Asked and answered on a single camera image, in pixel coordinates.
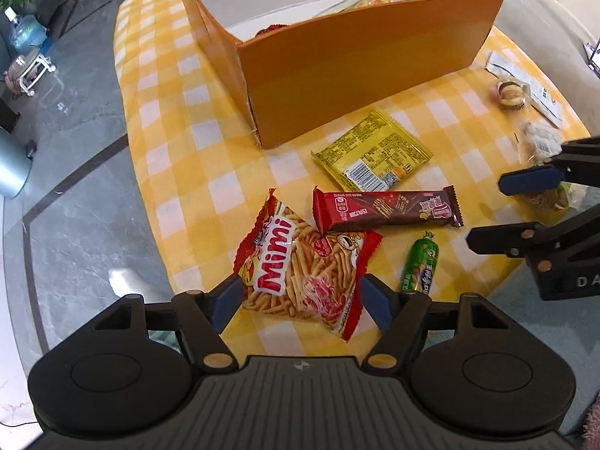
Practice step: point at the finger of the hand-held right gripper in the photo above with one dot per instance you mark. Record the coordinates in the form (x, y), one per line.
(497, 239)
(529, 180)

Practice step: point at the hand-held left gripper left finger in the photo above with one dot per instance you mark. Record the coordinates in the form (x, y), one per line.
(226, 301)

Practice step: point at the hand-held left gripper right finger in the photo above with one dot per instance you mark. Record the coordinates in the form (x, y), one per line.
(377, 301)

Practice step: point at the green snack packet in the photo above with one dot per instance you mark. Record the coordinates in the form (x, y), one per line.
(548, 200)

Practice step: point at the clear packet of white balls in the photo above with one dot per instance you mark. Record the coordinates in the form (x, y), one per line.
(539, 136)

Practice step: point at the green sausage packet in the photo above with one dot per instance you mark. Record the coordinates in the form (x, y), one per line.
(419, 262)

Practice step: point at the red shrimp stick snack bag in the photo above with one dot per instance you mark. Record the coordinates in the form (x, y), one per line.
(300, 267)

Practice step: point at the brown walnut pastry packet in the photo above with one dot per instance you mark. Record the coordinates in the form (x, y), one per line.
(512, 94)

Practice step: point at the red chocolate wafer bar packet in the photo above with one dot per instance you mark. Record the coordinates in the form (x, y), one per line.
(375, 208)

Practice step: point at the white sachet packet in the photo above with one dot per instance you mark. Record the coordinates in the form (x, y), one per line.
(511, 68)

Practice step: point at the yellow snack packet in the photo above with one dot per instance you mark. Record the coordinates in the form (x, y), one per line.
(370, 150)

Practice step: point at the orange cardboard box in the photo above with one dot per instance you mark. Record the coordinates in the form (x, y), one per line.
(351, 65)

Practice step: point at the person's striped green clothing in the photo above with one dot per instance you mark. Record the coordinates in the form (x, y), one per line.
(161, 340)

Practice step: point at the person's white socked foot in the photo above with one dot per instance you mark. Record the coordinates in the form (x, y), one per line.
(131, 283)

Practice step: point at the pink fuzzy cloth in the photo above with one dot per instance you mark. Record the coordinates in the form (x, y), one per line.
(593, 424)

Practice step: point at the grey sofa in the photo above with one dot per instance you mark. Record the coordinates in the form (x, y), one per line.
(539, 23)

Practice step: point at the silver trash can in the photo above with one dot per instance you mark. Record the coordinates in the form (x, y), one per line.
(10, 164)

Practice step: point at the red snack packet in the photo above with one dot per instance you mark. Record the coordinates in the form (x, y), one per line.
(272, 30)

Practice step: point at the white stool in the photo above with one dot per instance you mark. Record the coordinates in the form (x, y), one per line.
(28, 71)

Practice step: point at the blue water bottle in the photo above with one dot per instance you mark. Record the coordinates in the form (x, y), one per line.
(27, 33)

